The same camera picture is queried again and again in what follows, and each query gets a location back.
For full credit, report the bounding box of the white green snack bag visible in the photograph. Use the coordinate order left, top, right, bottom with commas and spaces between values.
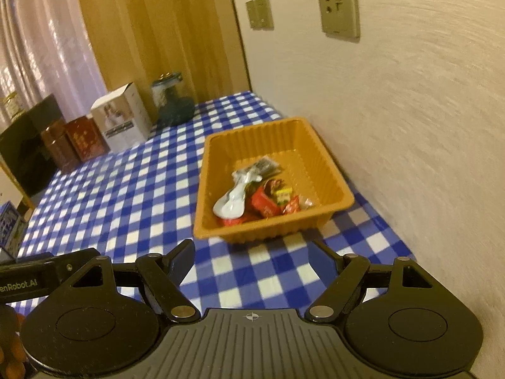
212, 166, 263, 219

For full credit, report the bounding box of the yellow green candy packet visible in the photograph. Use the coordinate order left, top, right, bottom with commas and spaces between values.
273, 187, 293, 206

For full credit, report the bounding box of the small red snack packet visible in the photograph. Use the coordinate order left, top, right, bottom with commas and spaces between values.
218, 211, 260, 227

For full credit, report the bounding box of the red snack packet white logo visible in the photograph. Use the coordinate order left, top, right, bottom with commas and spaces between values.
251, 186, 282, 218

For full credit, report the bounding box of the clear packet dark seaweed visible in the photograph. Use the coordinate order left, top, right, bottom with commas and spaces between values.
240, 156, 282, 179

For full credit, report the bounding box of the person's left hand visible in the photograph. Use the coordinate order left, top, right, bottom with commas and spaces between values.
1, 304, 27, 378

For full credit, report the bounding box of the blue white carton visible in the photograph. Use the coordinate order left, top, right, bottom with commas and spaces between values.
0, 201, 27, 263

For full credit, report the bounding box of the blue white checkered tablecloth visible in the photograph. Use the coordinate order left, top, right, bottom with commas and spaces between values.
20, 92, 411, 310

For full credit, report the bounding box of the orange plastic basket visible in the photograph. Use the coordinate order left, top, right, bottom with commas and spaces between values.
193, 118, 355, 243

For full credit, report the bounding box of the black box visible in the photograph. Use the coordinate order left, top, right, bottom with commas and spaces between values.
1, 94, 62, 197

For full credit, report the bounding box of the red gold gift box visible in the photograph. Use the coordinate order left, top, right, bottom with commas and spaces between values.
65, 117, 110, 163

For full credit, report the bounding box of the white product box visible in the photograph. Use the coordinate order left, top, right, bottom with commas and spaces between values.
91, 82, 152, 153

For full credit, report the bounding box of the green glass jar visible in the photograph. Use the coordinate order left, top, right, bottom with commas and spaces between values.
151, 72, 195, 128

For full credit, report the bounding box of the white sheer curtain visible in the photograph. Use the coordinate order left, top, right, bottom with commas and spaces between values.
1, 0, 106, 121

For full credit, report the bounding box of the orange curtain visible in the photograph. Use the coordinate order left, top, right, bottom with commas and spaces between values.
79, 0, 251, 121

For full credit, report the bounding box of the white wall socket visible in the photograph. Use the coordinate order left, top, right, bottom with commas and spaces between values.
318, 0, 360, 39

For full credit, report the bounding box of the beige wall switch plate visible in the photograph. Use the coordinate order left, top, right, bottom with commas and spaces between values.
246, 0, 274, 30

